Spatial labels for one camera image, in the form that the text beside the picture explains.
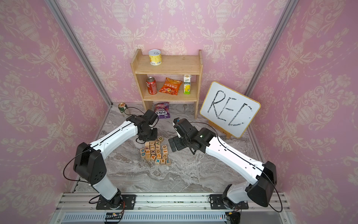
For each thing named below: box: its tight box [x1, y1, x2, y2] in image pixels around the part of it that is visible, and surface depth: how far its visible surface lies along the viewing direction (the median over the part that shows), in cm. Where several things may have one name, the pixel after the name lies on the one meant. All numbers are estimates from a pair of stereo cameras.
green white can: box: [117, 102, 128, 117], surface depth 108 cm
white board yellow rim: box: [199, 81, 262, 139], surface depth 94 cm
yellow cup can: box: [148, 49, 163, 66], surface depth 83 cm
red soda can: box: [145, 76, 159, 95], surface depth 93 cm
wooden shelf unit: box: [130, 49, 204, 120], surface depth 86 cm
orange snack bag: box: [158, 77, 183, 96], surface depth 99 cm
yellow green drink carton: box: [183, 74, 193, 95], surface depth 92 cm
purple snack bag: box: [153, 102, 171, 119], surface depth 118 cm
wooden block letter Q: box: [139, 147, 146, 159], surface depth 91 cm
